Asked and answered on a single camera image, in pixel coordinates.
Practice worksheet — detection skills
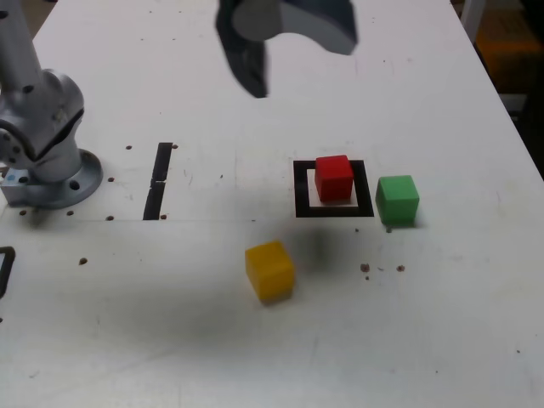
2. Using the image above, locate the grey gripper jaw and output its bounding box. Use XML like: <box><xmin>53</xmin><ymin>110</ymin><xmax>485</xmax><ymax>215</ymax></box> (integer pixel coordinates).
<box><xmin>231</xmin><ymin>0</ymin><xmax>361</xmax><ymax>56</ymax></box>

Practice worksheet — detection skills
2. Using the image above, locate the white frame post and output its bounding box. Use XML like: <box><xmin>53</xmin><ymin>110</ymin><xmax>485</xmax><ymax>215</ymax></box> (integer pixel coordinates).
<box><xmin>461</xmin><ymin>0</ymin><xmax>488</xmax><ymax>44</ymax></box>

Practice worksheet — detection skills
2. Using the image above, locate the red cube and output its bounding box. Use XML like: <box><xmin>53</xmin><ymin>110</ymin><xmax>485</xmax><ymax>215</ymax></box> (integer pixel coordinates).
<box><xmin>314</xmin><ymin>155</ymin><xmax>355</xmax><ymax>203</ymax></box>

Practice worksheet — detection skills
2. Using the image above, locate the black tape strip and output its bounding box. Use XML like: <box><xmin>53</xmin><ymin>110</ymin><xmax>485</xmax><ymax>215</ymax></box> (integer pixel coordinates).
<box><xmin>142</xmin><ymin>142</ymin><xmax>174</xmax><ymax>221</ymax></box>

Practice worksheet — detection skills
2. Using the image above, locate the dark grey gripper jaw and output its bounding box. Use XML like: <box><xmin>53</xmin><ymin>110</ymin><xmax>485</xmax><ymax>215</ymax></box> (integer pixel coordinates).
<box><xmin>213</xmin><ymin>0</ymin><xmax>273</xmax><ymax>100</ymax></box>

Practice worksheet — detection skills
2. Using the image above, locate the green cube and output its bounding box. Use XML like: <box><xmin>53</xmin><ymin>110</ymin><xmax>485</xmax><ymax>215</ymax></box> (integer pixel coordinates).
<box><xmin>374</xmin><ymin>174</ymin><xmax>421</xmax><ymax>226</ymax></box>

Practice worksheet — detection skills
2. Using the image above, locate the yellow cube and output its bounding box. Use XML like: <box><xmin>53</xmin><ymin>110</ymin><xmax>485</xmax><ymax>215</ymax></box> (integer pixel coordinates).
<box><xmin>244</xmin><ymin>241</ymin><xmax>296</xmax><ymax>303</ymax></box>

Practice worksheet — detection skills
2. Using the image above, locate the black tape square outline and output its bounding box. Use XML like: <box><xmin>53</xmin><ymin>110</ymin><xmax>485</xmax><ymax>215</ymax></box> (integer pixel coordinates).
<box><xmin>292</xmin><ymin>159</ymin><xmax>375</xmax><ymax>218</ymax></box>

